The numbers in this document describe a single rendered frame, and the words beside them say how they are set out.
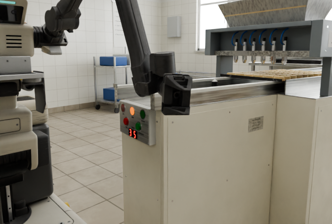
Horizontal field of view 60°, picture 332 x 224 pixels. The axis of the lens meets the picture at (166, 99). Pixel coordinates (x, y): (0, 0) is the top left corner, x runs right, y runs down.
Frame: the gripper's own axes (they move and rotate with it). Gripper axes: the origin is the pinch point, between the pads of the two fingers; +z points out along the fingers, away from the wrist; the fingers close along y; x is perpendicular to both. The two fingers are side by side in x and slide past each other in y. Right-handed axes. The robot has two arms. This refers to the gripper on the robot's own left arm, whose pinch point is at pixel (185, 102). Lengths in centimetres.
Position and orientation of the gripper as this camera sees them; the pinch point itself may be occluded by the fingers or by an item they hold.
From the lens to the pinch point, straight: 64.6
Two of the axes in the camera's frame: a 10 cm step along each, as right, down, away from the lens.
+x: 9.7, 0.1, 2.5
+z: 2.4, 2.3, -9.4
